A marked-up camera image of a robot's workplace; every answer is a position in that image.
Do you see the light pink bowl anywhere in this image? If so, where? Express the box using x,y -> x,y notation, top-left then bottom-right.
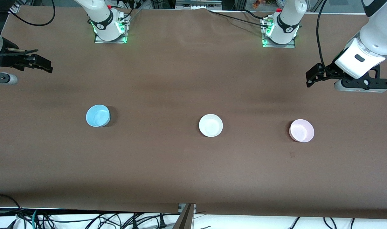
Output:
289,119 -> 314,142

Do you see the black floor cable loop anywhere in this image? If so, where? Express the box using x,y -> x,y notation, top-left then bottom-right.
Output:
0,193 -> 24,229

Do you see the aluminium frame beam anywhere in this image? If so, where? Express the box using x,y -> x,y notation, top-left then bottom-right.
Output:
175,0 -> 223,9

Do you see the black cable on table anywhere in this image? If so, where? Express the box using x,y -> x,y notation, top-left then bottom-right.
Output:
209,10 -> 270,26

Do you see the white bowl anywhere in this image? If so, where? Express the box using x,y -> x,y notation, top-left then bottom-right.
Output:
199,114 -> 223,137

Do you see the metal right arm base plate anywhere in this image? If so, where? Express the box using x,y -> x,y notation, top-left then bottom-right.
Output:
94,13 -> 128,44

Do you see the light blue bowl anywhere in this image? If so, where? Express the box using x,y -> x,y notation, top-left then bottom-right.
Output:
86,104 -> 111,128

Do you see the brown table cover sheet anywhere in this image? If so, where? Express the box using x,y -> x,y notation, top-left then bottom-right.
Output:
0,6 -> 387,220

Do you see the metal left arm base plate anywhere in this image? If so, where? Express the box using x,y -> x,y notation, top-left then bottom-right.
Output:
262,17 -> 296,49

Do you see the black plug cable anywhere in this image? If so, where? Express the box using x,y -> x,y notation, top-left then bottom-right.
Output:
155,214 -> 167,229

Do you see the aluminium frame post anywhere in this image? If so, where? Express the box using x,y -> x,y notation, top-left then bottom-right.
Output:
173,204 -> 196,229

